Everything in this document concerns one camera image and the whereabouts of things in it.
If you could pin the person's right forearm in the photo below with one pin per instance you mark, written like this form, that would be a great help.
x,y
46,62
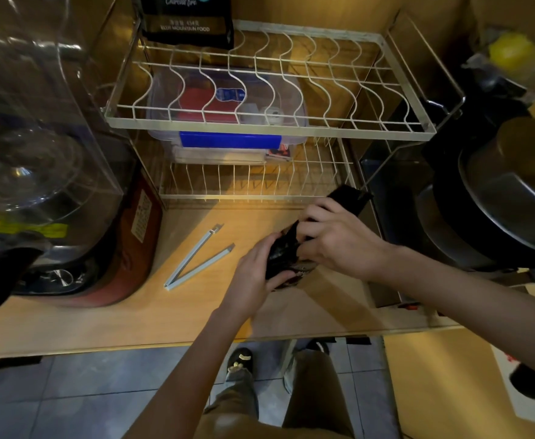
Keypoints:
x,y
477,306

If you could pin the grey steel pan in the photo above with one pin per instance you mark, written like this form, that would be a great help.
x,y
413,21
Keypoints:
x,y
427,224

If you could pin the red kitchen appliance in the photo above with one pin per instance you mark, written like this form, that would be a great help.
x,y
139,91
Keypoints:
x,y
130,265

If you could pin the steel tabletop stove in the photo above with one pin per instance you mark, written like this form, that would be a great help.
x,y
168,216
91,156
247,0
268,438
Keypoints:
x,y
395,205

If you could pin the light blue bag clip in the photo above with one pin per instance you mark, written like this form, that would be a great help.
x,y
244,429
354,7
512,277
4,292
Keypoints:
x,y
170,283

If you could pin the black sandal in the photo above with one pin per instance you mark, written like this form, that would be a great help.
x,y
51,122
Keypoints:
x,y
240,361
318,346

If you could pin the white tape roll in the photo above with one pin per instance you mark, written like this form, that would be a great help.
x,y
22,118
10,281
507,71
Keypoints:
x,y
275,115

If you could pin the clear box with blue handle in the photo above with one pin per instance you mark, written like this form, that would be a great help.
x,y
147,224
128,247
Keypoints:
x,y
231,140

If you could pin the steel pot with lid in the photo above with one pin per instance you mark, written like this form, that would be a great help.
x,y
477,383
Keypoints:
x,y
514,201

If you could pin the yellow round object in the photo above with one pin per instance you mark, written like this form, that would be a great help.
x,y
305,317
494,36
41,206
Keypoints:
x,y
512,52

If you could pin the black bracket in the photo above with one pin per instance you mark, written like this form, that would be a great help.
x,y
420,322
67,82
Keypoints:
x,y
358,340

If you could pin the person's left forearm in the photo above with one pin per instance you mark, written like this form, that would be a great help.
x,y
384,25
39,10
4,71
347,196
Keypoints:
x,y
190,384

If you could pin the person's left hand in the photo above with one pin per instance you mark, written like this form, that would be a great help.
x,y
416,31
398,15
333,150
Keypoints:
x,y
254,278

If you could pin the small red black box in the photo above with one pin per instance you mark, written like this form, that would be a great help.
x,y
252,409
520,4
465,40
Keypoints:
x,y
279,153

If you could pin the olive trousers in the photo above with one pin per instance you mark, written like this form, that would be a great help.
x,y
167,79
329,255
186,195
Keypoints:
x,y
313,393

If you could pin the clear plastic blender jug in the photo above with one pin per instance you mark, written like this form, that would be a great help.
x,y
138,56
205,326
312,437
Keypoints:
x,y
43,155

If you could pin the red packet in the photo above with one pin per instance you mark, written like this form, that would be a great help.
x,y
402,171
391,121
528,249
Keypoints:
x,y
192,105

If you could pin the black coffee bag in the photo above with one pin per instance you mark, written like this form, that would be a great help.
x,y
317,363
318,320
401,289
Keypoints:
x,y
185,27
350,198

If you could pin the person's right hand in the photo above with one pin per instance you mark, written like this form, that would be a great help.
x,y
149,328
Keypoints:
x,y
345,242

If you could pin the cardboard box red print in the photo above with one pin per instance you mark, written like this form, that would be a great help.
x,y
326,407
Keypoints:
x,y
432,384

